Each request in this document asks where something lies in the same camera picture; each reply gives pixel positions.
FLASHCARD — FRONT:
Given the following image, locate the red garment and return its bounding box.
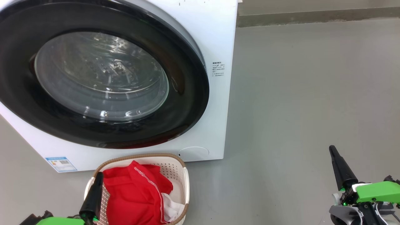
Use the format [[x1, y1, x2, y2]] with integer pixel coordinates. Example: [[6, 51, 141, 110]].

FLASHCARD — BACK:
[[102, 160, 185, 225]]

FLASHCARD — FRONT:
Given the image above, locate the white front-load washing machine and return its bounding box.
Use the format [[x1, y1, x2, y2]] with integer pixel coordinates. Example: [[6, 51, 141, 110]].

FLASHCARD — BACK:
[[0, 0, 238, 173]]

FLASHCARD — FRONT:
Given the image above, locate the round white filter cover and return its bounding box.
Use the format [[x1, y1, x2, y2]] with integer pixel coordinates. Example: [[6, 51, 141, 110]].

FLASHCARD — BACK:
[[177, 147, 210, 162]]

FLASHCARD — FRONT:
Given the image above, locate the cream plastic laundry basket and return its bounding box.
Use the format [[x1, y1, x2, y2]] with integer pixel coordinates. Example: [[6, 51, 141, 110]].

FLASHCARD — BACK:
[[84, 153, 190, 225]]

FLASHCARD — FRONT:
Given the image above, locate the blue energy label sticker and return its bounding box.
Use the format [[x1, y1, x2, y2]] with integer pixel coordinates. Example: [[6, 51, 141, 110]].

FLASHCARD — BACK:
[[45, 157, 78, 173]]

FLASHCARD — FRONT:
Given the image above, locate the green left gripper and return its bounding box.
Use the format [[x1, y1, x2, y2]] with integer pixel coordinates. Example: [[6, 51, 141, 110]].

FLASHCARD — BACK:
[[35, 172, 104, 225]]

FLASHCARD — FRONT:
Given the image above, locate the black round glass washer door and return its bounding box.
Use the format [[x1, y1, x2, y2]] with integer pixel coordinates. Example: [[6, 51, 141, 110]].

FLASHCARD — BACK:
[[0, 0, 210, 149]]

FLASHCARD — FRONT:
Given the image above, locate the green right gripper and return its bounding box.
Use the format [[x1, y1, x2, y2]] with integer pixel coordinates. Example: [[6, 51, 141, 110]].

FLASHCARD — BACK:
[[329, 145, 400, 207]]

